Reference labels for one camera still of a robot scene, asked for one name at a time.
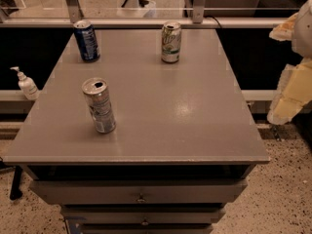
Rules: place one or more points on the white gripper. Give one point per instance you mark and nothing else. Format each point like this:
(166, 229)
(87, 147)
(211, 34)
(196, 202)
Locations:
(304, 33)

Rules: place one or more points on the silver redbull can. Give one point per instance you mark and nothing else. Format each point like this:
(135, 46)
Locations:
(96, 94)

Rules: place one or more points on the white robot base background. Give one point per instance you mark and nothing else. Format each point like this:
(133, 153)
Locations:
(137, 9)

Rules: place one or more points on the green white 7up can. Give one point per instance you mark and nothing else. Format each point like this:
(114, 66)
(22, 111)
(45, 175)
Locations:
(171, 41)

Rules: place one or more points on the blue pepsi can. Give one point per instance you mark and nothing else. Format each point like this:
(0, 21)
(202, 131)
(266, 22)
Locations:
(86, 40)

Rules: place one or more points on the grey drawer cabinet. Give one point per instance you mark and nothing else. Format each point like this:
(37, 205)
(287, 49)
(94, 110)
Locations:
(186, 121)

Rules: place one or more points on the top grey drawer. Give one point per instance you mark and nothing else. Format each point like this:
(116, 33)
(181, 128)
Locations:
(138, 192)

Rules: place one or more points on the grey drawer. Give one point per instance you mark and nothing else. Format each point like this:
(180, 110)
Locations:
(138, 192)
(141, 215)

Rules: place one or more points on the white pump sanitizer bottle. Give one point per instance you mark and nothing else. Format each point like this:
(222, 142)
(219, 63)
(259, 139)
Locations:
(27, 85)

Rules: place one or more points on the black stand leg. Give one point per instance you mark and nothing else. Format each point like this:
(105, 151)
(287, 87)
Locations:
(15, 189)

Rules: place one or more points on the right metal frame post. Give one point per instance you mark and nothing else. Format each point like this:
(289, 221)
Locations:
(198, 10)

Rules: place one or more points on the metal frame post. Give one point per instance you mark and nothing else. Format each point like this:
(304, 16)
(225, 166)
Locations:
(198, 10)
(74, 10)

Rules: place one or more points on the left metal frame post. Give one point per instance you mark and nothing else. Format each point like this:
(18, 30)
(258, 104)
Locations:
(74, 10)

